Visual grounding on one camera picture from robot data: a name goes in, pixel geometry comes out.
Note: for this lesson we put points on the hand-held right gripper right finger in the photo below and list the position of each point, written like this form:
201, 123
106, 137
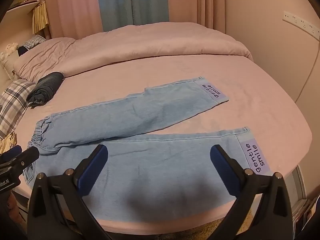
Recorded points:
222, 171

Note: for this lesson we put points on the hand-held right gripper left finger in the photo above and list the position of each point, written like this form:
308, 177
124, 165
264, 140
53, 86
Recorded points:
92, 171

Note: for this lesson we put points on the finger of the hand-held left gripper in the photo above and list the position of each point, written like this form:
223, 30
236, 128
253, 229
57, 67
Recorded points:
28, 155

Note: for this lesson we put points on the light blue denim pants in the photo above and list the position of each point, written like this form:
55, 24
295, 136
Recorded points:
150, 175

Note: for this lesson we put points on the grey plaid pillow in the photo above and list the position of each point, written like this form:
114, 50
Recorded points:
15, 95

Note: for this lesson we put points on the dark grey folded cloth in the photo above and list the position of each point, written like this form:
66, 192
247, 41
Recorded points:
47, 85

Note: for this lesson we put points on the stack of books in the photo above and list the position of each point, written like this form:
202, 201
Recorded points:
303, 212

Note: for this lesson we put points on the pink pillow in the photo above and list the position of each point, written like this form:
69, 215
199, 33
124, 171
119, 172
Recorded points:
42, 57

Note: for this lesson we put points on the white plush toy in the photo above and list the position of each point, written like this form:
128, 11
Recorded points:
7, 55

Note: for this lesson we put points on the blue plaid cloth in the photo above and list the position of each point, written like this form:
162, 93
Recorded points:
33, 41

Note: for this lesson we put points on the yellow fringed cloth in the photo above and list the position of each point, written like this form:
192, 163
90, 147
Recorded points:
40, 17

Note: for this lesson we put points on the pink duvet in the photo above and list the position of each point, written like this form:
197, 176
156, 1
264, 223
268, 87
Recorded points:
162, 45

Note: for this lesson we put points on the pink curtain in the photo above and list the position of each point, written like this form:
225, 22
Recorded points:
75, 5
192, 2

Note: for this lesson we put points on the white power strip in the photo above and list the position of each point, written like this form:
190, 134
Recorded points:
300, 22

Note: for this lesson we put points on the blue curtain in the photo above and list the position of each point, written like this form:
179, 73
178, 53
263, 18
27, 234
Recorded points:
130, 2

